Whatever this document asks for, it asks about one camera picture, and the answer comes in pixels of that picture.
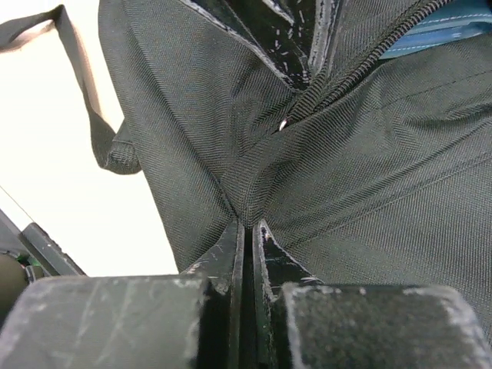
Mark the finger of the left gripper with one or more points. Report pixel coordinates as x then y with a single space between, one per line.
248 21
302 34

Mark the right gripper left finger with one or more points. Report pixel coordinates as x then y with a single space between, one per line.
189 320

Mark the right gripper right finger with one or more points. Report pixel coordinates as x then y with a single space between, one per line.
303 322

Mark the black backpack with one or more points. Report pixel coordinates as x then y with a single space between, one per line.
378 172

